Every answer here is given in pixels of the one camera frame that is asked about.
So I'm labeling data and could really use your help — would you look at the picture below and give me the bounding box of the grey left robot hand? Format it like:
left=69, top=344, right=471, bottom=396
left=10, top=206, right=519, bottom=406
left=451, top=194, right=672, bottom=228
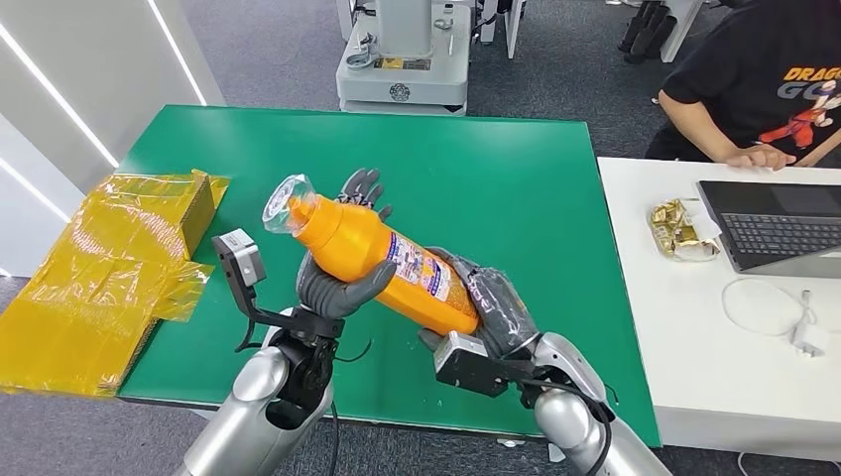
left=296, top=168, right=399, bottom=321

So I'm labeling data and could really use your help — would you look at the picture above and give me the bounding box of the white charger adapter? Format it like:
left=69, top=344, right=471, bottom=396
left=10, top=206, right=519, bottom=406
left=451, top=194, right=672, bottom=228
left=791, top=322, right=828, bottom=359

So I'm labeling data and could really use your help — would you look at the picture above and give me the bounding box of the person's right hand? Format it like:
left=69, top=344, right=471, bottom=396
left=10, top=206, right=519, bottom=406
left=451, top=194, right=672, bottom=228
left=725, top=144, right=797, bottom=173

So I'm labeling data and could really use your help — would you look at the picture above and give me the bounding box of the white desk leg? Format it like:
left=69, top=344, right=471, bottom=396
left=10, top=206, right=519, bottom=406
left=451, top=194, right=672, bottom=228
left=660, top=0, right=704, bottom=65

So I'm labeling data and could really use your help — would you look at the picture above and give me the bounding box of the white furniture panel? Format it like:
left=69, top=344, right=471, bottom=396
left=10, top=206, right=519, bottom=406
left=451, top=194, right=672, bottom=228
left=504, top=0, right=525, bottom=60

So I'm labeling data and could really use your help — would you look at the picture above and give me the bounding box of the orange plastic bottle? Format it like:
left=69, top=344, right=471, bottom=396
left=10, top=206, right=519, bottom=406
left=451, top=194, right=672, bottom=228
left=262, top=174, right=481, bottom=337

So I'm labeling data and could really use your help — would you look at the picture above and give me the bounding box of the person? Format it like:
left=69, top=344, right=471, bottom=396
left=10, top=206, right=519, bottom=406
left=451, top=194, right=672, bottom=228
left=645, top=0, right=841, bottom=171

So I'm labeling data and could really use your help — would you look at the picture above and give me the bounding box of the white charger cable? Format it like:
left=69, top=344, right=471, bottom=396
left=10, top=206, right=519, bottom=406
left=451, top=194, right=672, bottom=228
left=721, top=278, right=819, bottom=339

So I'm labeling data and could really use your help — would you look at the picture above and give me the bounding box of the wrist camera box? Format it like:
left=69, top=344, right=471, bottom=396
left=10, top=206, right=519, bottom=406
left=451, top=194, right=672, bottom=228
left=211, top=228, right=297, bottom=330
left=433, top=330, right=527, bottom=399

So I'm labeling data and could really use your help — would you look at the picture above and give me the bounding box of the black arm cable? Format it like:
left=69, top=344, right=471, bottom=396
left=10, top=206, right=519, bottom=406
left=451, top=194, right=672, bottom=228
left=326, top=338, right=376, bottom=476
left=525, top=377, right=617, bottom=476

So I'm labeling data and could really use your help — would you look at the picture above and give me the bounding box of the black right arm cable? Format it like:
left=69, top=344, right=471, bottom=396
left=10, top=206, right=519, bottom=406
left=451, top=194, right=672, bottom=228
left=525, top=377, right=617, bottom=476

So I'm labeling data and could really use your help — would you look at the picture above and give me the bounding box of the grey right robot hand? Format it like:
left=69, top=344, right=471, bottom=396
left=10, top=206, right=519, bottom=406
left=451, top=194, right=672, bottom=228
left=418, top=246, right=541, bottom=359

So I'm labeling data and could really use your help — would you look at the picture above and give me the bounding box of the gold foil snack wrapper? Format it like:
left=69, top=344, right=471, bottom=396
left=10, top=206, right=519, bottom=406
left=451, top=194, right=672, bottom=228
left=648, top=198, right=722, bottom=264

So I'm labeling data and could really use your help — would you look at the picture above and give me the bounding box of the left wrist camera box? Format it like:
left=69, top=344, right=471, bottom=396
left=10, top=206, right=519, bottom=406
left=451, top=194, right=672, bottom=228
left=211, top=228, right=297, bottom=330

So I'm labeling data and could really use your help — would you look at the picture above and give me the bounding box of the dark grey laptop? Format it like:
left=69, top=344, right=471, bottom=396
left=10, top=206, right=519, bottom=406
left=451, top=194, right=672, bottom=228
left=696, top=180, right=841, bottom=280

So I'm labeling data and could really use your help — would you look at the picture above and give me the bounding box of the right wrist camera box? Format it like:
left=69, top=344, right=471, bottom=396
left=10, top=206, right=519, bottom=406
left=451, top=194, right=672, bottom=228
left=433, top=330, right=527, bottom=399

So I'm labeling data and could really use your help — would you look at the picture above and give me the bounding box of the yellow taped cardboard box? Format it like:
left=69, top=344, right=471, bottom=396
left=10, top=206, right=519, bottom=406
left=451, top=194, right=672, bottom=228
left=0, top=169, right=231, bottom=398

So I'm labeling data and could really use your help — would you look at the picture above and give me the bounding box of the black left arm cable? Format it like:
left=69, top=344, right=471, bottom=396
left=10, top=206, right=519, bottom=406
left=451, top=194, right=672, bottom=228
left=326, top=338, right=376, bottom=476

